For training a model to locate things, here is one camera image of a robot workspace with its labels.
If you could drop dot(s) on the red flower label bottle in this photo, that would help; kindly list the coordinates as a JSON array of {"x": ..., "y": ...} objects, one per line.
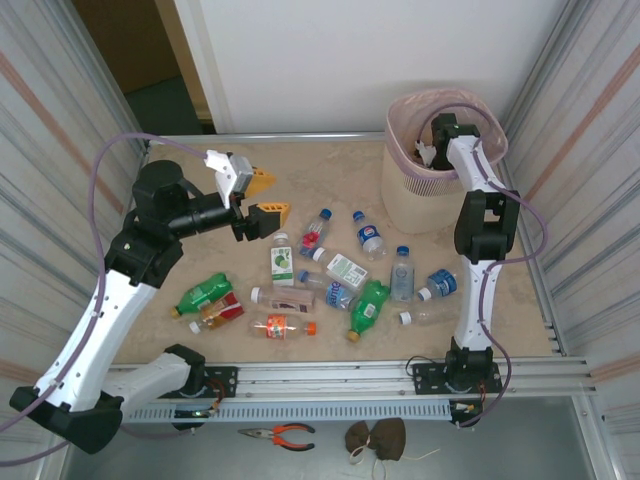
[{"x": 312, "y": 235}]

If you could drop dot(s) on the green juice carton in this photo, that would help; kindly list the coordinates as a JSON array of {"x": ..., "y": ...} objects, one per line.
[{"x": 281, "y": 262}]

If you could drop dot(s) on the brown label white cap bottle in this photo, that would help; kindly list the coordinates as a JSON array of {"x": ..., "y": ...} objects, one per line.
[{"x": 287, "y": 300}]

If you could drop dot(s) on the square bottle green white label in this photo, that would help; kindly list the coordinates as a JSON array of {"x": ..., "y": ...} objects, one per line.
[{"x": 345, "y": 270}]

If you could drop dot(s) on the Pepsi label blue cap bottle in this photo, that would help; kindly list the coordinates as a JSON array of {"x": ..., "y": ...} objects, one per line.
[{"x": 369, "y": 237}]

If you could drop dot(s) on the green bottle yellow cap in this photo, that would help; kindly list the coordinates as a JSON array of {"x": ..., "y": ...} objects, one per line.
[
  {"x": 369, "y": 305},
  {"x": 202, "y": 295}
]

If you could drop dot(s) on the blue wave label bottle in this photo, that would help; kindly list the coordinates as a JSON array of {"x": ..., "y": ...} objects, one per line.
[{"x": 335, "y": 295}]

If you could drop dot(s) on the red label tea bottle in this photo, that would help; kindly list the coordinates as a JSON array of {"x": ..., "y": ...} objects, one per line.
[{"x": 222, "y": 312}]

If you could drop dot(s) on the orange label orange cap bottle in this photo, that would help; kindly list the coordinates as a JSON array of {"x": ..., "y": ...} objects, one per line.
[{"x": 280, "y": 327}]

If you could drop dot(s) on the blue label white cap bottle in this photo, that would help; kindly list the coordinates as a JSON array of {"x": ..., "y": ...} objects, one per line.
[{"x": 442, "y": 282}]

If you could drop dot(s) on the clear crushed white cap bottle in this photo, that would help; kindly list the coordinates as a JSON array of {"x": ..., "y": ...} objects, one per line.
[{"x": 432, "y": 314}]

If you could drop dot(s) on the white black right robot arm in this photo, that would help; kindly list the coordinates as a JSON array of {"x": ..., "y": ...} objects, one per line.
[{"x": 480, "y": 310}]

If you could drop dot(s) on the pink translucent bin liner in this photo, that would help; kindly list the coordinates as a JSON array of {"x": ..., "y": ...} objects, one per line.
[{"x": 402, "y": 114}]

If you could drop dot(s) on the beige ribbed plastic bin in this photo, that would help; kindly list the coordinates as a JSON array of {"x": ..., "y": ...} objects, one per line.
[{"x": 420, "y": 210}]

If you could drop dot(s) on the soda water blue cap bottle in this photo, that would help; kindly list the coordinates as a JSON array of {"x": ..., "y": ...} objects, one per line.
[{"x": 402, "y": 275}]

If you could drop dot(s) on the brown wooden door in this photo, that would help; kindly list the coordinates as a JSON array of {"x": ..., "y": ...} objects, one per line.
[{"x": 125, "y": 40}]

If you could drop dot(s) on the small circuit board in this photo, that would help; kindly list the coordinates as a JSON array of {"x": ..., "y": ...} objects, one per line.
[
  {"x": 467, "y": 407},
  {"x": 195, "y": 413}
]

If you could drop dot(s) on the brown cloth pouch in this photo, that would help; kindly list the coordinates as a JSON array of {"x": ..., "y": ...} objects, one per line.
[{"x": 385, "y": 440}]

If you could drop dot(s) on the aluminium back rail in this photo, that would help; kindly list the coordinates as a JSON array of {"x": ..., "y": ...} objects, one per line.
[{"x": 275, "y": 136}]

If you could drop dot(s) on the white door frame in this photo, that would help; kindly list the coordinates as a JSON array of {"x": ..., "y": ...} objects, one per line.
[{"x": 205, "y": 75}]

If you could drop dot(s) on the aluminium front rail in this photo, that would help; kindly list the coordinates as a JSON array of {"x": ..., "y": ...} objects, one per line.
[{"x": 325, "y": 377}]

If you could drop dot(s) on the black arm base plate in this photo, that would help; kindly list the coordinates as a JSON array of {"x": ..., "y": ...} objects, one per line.
[
  {"x": 225, "y": 377},
  {"x": 425, "y": 375}
]

